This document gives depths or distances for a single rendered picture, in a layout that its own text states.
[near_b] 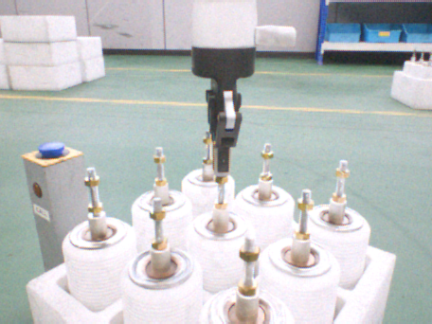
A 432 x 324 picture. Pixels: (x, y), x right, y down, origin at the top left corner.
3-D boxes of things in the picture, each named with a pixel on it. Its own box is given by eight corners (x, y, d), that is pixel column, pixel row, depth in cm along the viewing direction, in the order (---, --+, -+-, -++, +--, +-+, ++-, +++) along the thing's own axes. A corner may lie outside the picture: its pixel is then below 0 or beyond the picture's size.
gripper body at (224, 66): (189, 37, 46) (189, 111, 49) (193, 42, 38) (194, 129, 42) (247, 37, 47) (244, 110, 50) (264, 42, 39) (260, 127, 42)
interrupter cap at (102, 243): (57, 247, 47) (56, 243, 47) (89, 218, 54) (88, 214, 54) (111, 256, 46) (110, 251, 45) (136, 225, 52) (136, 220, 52)
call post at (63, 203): (71, 325, 67) (43, 167, 56) (50, 308, 71) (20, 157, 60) (103, 303, 72) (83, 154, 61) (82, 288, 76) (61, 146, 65)
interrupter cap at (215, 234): (187, 238, 49) (187, 234, 49) (202, 211, 56) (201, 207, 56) (243, 246, 47) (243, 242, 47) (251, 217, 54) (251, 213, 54)
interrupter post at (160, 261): (175, 267, 43) (174, 243, 42) (162, 279, 41) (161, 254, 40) (159, 261, 45) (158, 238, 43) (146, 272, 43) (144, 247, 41)
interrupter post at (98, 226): (86, 239, 49) (83, 217, 48) (96, 229, 51) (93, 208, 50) (102, 242, 48) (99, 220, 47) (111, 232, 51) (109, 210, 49)
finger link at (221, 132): (218, 110, 40) (212, 136, 45) (219, 124, 39) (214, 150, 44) (243, 109, 40) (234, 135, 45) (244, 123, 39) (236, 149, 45)
